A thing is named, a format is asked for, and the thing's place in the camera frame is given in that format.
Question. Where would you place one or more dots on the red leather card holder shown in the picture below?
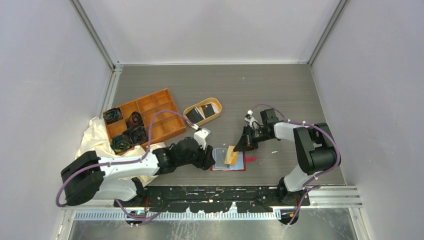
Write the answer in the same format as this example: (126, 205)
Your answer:
(241, 162)

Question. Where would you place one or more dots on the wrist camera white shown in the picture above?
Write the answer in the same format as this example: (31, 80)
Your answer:
(201, 135)
(250, 119)

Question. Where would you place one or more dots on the black card in tray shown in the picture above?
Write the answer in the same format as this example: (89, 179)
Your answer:
(200, 113)

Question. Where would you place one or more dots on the tan oval tray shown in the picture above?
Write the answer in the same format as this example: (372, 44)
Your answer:
(206, 101)

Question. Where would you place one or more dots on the black roll in organizer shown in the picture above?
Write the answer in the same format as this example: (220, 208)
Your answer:
(136, 135)
(134, 120)

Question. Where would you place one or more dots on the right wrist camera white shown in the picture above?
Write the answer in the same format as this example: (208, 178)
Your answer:
(250, 119)

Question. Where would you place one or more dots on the orange compartment organizer tray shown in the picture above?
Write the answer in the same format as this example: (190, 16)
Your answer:
(159, 115)

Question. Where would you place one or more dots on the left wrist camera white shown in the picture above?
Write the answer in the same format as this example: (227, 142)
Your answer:
(201, 135)

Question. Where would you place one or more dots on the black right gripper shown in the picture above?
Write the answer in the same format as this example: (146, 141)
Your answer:
(246, 142)

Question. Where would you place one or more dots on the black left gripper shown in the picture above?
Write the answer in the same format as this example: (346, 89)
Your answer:
(206, 159)

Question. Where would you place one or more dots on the gold credit card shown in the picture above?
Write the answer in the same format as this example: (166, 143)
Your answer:
(231, 156)

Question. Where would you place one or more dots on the cream cloth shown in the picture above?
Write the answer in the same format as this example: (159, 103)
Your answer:
(96, 139)

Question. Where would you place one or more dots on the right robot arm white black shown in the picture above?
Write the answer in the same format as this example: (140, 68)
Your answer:
(315, 149)

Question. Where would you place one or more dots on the green dark bundle in organizer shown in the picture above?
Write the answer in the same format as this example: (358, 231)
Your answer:
(119, 145)

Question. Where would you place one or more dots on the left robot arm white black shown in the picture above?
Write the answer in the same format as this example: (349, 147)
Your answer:
(91, 177)

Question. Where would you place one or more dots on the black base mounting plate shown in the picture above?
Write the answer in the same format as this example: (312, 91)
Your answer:
(214, 199)

